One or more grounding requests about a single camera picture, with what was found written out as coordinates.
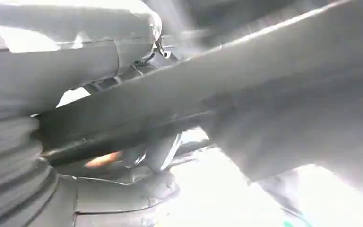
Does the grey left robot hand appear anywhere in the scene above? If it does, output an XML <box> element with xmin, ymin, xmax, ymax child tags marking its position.
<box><xmin>0</xmin><ymin>0</ymin><xmax>183</xmax><ymax>227</ymax></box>

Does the ribbed grey left arm sleeve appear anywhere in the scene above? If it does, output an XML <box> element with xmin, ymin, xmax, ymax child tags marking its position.
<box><xmin>0</xmin><ymin>113</ymin><xmax>60</xmax><ymax>227</ymax></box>

